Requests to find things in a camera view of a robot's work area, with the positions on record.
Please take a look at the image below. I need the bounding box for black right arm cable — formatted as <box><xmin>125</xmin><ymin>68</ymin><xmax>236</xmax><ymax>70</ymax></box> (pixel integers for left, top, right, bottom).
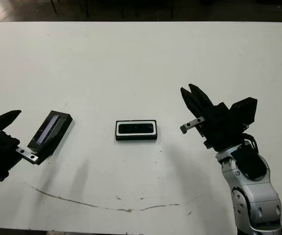
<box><xmin>241</xmin><ymin>133</ymin><xmax>259</xmax><ymax>152</ymax></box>

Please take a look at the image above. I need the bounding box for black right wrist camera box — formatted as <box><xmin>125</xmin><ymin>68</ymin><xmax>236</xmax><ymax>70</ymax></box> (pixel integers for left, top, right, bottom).
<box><xmin>230</xmin><ymin>97</ymin><xmax>258</xmax><ymax>128</ymax></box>

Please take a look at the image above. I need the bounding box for black oblong camera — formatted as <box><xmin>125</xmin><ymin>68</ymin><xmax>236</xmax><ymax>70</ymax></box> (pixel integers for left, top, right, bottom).
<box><xmin>118</xmin><ymin>123</ymin><xmax>154</xmax><ymax>135</ymax></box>

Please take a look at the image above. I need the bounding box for black box lid with print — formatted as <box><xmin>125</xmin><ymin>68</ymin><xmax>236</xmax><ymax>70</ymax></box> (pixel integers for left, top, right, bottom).
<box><xmin>27</xmin><ymin>110</ymin><xmax>73</xmax><ymax>165</ymax></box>

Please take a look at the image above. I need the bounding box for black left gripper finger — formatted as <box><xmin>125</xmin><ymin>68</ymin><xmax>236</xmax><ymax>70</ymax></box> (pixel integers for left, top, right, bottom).
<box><xmin>0</xmin><ymin>110</ymin><xmax>22</xmax><ymax>128</ymax></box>
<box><xmin>0</xmin><ymin>111</ymin><xmax>22</xmax><ymax>132</ymax></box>

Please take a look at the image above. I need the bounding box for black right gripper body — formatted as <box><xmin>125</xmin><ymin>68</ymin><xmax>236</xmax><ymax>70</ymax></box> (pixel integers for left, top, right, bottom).
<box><xmin>179</xmin><ymin>102</ymin><xmax>248</xmax><ymax>153</ymax></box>

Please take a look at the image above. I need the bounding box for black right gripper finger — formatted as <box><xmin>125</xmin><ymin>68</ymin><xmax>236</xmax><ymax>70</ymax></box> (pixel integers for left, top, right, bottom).
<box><xmin>180</xmin><ymin>88</ymin><xmax>205</xmax><ymax>137</ymax></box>
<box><xmin>188</xmin><ymin>84</ymin><xmax>220</xmax><ymax>118</ymax></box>

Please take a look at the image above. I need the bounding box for black box with white insert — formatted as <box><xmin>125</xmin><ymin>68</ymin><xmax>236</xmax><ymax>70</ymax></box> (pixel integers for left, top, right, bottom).
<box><xmin>115</xmin><ymin>119</ymin><xmax>158</xmax><ymax>142</ymax></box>

